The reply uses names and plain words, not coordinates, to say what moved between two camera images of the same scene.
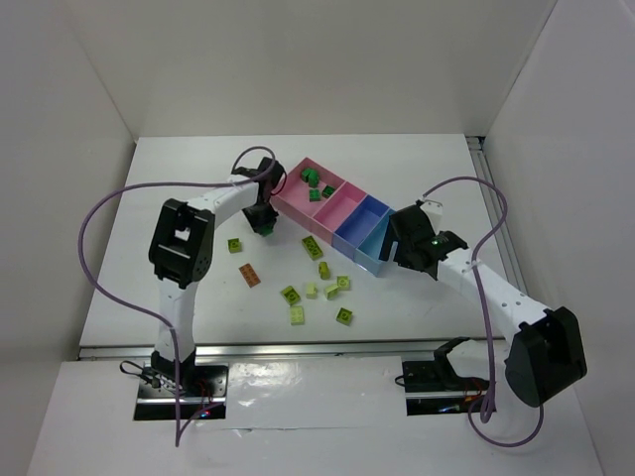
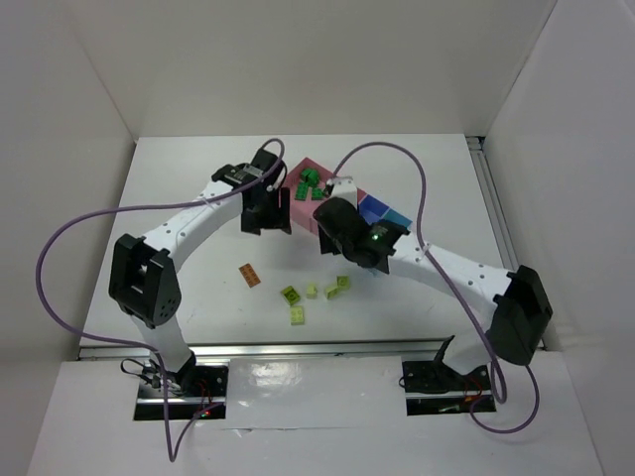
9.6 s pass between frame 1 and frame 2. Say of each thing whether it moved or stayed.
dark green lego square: moved
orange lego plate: stayed
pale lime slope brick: stayed
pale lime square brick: stayed
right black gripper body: moved
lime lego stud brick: stayed
